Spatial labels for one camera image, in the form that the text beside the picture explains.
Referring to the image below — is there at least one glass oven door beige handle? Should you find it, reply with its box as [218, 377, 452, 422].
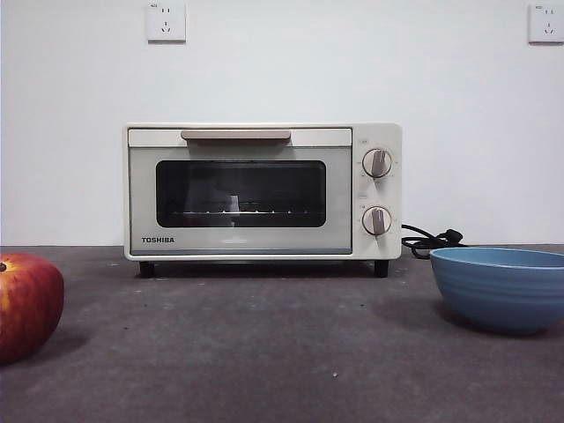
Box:
[127, 127, 353, 256]

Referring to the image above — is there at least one blue ribbed bowl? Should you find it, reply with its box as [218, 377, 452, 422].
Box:
[429, 246, 564, 335]

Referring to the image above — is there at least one red yellow apple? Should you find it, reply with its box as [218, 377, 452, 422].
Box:
[0, 252, 65, 366]

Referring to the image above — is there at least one beige oven knob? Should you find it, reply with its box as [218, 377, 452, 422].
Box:
[361, 205, 393, 237]
[361, 148, 395, 180]

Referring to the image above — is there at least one cream Toshiba toaster oven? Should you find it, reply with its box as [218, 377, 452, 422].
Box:
[122, 122, 403, 278]

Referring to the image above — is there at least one metal wire oven rack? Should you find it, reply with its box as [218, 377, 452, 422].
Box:
[169, 208, 310, 218]

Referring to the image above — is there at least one black oven power cable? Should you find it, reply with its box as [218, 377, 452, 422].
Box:
[399, 223, 477, 260]

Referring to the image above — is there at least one white wall socket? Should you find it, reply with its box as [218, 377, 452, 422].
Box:
[527, 3, 564, 45]
[146, 2, 187, 44]

